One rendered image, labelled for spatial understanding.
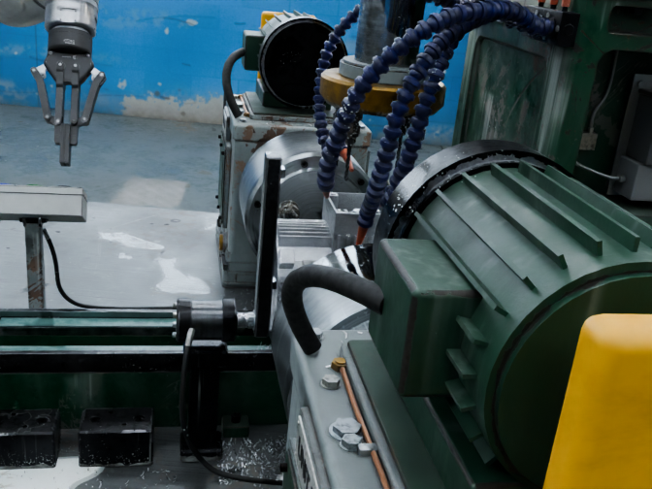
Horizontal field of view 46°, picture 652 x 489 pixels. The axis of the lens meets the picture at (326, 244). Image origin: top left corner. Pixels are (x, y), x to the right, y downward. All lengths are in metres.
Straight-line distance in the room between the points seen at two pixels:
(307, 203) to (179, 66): 5.43
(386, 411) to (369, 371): 0.06
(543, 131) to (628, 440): 0.69
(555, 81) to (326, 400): 0.57
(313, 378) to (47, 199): 0.81
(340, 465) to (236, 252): 1.10
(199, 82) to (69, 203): 5.42
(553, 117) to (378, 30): 0.26
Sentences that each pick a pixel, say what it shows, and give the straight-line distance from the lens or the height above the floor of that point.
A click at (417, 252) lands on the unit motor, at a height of 1.32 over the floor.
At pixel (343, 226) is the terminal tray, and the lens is 1.11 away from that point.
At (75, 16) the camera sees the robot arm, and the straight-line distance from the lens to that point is 1.45.
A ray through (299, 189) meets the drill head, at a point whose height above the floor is 1.10.
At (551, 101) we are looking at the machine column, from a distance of 1.03.
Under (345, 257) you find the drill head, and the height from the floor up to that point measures 1.16.
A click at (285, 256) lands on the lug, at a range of 1.09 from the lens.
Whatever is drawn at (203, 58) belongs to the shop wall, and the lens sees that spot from 6.70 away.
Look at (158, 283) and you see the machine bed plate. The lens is 1.67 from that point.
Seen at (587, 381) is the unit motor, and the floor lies 1.32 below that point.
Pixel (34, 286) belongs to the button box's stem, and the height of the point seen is 0.90.
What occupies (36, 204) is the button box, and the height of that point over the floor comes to 1.05.
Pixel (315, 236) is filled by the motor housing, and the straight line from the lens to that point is 1.13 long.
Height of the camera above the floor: 1.50
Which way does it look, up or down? 21 degrees down
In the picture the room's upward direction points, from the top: 6 degrees clockwise
